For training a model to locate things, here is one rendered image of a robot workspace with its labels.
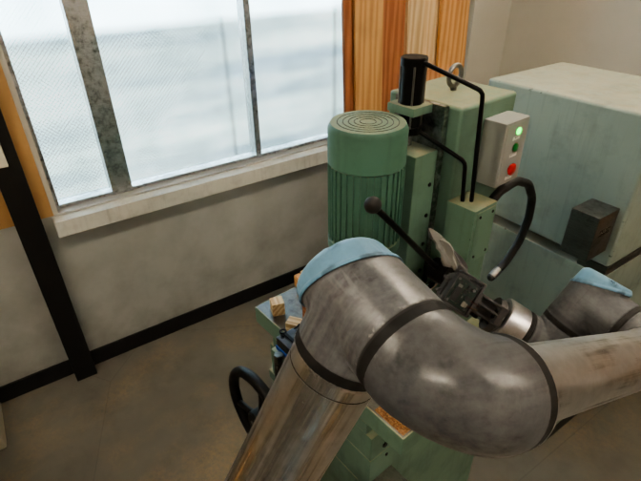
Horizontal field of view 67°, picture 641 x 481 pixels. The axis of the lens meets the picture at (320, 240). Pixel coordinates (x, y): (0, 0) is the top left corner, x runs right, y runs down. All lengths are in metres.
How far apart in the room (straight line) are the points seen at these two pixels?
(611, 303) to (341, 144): 0.57
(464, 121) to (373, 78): 1.56
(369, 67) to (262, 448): 2.24
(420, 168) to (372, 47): 1.56
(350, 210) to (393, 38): 1.80
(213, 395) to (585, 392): 2.04
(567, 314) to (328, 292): 0.58
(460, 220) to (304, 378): 0.75
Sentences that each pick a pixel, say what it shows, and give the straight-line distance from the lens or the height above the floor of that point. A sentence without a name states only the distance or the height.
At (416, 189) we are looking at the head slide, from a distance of 1.16.
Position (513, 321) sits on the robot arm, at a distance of 0.96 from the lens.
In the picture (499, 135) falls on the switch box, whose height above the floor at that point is 1.45.
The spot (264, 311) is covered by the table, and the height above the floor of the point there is 0.90.
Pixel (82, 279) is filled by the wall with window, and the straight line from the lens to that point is 2.52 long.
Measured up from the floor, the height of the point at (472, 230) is 1.25.
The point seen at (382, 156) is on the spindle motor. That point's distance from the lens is 1.01.
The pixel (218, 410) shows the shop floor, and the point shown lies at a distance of 2.40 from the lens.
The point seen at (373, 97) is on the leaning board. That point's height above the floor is 1.12.
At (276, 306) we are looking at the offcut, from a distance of 1.42.
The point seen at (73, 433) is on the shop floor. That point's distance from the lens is 2.54.
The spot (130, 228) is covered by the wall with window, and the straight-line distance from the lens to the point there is 2.45.
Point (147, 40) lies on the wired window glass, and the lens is 2.32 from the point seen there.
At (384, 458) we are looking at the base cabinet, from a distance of 1.40.
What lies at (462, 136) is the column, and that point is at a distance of 1.16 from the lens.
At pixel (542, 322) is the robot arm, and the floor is 1.23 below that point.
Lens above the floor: 1.84
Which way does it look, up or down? 32 degrees down
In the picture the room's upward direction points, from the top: 1 degrees counter-clockwise
